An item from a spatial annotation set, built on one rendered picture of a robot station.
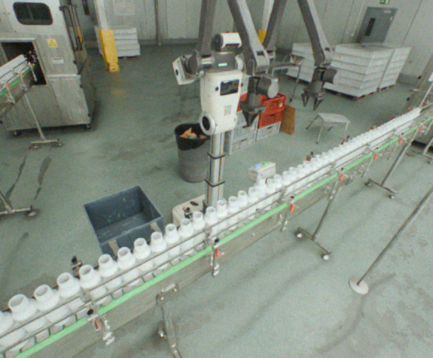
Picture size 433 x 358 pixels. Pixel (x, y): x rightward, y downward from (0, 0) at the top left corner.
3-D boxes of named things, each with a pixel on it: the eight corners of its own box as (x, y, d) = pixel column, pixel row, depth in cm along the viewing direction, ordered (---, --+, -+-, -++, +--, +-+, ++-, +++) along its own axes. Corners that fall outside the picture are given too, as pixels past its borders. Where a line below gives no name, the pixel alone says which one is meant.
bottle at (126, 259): (143, 280, 85) (136, 253, 76) (127, 290, 82) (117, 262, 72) (136, 268, 89) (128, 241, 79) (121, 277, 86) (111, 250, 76)
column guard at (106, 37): (108, 72, 701) (100, 30, 635) (104, 69, 726) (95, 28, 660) (121, 71, 721) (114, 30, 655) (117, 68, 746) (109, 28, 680)
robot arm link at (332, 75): (326, 52, 115) (316, 53, 110) (349, 57, 107) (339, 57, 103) (320, 77, 122) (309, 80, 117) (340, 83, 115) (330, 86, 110)
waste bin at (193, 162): (188, 190, 283) (187, 142, 245) (170, 171, 311) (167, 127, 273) (218, 177, 306) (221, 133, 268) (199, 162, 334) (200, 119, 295)
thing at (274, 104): (261, 115, 367) (263, 101, 354) (242, 107, 392) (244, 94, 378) (285, 108, 400) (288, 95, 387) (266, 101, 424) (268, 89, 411)
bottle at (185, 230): (186, 258, 94) (185, 230, 84) (176, 250, 97) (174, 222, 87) (197, 248, 98) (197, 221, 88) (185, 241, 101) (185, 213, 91)
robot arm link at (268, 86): (263, 57, 92) (247, 58, 87) (287, 63, 84) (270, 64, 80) (258, 88, 99) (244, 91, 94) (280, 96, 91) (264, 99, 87)
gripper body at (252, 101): (255, 113, 95) (257, 95, 90) (238, 106, 101) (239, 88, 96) (265, 110, 98) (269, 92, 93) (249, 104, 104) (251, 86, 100)
